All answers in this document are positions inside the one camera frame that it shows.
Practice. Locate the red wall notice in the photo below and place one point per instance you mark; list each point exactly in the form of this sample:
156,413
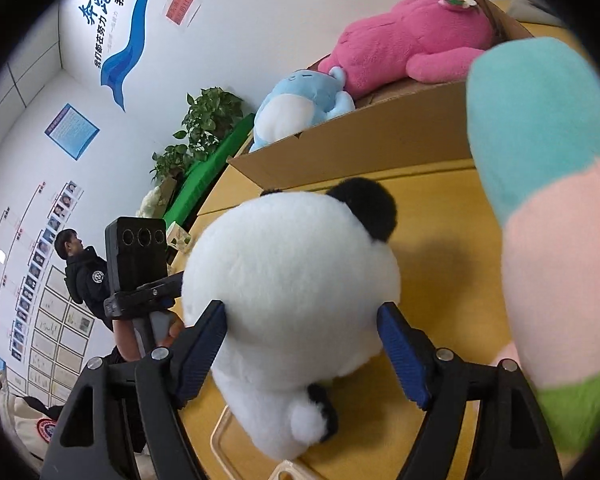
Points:
183,6

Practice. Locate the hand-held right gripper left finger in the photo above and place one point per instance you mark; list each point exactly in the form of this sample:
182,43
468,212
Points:
200,355

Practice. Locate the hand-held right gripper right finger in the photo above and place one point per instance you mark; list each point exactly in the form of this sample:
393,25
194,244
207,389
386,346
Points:
405,355

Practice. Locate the white jacket with badge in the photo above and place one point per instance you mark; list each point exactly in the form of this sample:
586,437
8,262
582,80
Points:
35,425

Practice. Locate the blue framed wall poster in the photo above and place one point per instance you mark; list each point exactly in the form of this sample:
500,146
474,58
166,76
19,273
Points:
71,131

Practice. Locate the wall photo chart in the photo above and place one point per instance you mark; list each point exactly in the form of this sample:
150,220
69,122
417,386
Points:
35,280

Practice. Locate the panda plush toy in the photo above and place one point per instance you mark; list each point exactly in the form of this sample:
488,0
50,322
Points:
290,270

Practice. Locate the pink and teal pig plush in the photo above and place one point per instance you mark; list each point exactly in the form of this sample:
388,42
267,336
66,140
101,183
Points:
540,125

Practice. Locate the blue wave wall decal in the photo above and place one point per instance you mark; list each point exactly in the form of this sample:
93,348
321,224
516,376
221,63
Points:
125,55

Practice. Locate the white leaf-print cup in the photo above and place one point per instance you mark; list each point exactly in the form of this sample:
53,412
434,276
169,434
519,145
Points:
177,239

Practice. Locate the light blue plush toy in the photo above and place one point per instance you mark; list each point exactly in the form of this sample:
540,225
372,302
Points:
290,105

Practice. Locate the person's left hand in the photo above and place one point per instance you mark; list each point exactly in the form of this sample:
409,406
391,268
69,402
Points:
125,340

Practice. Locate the green potted plant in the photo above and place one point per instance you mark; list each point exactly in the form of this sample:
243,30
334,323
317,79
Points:
205,120

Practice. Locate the brown cardboard box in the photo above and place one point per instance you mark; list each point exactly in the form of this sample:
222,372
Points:
390,130

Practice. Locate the large pink plush toy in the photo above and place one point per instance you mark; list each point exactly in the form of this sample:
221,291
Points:
405,40

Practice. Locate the wooden desktop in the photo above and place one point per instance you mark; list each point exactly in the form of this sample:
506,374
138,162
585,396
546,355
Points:
440,210

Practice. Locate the white fluffy object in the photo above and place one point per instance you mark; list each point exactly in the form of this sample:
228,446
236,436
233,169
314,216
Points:
152,202

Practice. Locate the green mat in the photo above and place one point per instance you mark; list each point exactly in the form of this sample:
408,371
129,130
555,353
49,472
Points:
205,175

